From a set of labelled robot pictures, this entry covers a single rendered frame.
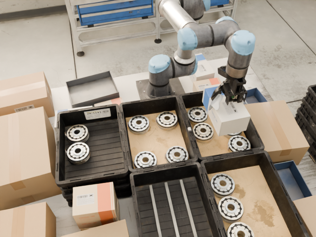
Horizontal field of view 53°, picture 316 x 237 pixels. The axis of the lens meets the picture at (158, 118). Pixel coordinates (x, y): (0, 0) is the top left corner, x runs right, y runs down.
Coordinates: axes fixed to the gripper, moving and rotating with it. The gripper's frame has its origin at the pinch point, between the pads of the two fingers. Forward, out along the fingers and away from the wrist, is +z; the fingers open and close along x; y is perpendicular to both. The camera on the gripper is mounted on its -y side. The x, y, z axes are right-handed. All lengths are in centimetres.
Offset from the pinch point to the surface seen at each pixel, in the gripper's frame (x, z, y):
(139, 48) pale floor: -2, 112, -188
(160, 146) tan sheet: -26.0, 28.0, -5.9
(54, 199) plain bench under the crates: -80, 41, 2
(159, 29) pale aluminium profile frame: 20, 96, -194
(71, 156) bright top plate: -67, 25, -9
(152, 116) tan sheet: -25.7, 28.2, -24.7
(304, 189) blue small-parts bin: 34, 37, 28
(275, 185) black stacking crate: 13.9, 21.8, 29.0
